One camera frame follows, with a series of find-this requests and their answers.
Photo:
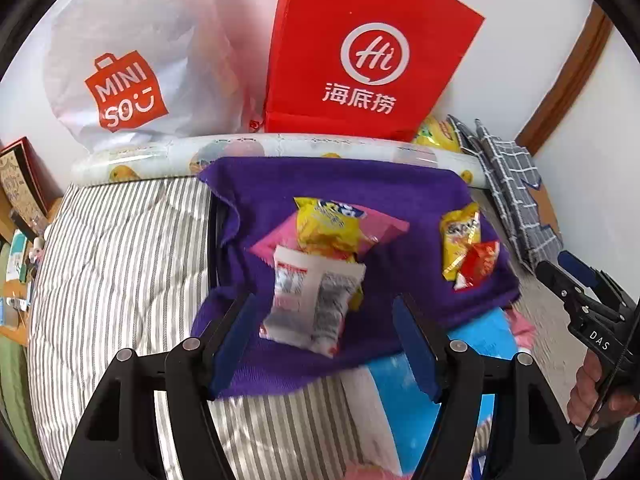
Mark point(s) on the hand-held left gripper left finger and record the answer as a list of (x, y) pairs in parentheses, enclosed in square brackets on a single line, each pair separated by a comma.
[(235, 345)]

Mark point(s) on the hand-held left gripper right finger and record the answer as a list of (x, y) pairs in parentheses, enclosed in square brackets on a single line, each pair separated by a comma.
[(415, 345)]

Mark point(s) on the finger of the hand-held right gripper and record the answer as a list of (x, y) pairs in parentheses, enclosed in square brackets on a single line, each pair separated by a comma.
[(582, 266), (555, 280)]

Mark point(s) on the red candy packet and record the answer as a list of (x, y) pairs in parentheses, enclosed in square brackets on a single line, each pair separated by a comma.
[(477, 260)]

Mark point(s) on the pink white snack packet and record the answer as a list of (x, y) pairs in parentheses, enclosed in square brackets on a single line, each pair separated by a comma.
[(310, 305)]

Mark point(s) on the yellow candy packet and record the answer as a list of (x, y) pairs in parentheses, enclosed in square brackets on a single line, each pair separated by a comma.
[(457, 235)]

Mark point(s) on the pink foil snack packet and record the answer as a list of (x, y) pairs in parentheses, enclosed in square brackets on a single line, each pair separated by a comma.
[(385, 225)]

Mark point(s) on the purple towel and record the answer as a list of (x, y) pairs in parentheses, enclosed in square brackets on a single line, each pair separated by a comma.
[(400, 210)]

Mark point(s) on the yellow snack packet blue logo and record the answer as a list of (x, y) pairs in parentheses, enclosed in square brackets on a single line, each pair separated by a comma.
[(325, 230)]

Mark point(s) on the person's right hand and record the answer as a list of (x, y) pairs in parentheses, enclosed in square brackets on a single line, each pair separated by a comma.
[(585, 387)]

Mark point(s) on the pink swirl snack packet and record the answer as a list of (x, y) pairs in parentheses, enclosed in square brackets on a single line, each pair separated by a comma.
[(522, 327)]

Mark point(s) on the blue tissue pack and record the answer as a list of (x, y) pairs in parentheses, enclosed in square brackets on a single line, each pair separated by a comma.
[(395, 410)]

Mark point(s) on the folded grey checked cloth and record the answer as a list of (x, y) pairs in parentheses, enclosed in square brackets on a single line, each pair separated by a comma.
[(505, 175)]

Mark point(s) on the striped mattress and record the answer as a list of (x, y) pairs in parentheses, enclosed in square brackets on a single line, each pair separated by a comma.
[(125, 270)]

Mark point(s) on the yellow green snack packet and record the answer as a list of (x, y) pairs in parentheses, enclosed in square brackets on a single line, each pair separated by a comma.
[(435, 135)]

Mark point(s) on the rolled printed mat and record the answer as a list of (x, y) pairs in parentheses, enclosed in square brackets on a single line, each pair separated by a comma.
[(150, 160)]

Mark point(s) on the wooden nightstand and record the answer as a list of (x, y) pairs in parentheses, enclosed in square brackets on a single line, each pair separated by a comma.
[(54, 207)]

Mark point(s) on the teal white box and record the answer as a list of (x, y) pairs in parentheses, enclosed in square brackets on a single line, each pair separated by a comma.
[(17, 252)]

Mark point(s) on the brown patterned book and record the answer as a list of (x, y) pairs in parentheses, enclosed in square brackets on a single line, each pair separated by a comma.
[(20, 180)]

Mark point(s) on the red paper bag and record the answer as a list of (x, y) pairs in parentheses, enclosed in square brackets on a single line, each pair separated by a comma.
[(310, 60)]

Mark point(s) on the white plastic bag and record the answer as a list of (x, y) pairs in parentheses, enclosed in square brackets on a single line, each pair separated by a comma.
[(150, 20)]

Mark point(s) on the brown wooden door frame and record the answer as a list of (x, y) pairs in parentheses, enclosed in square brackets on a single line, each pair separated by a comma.
[(570, 80)]

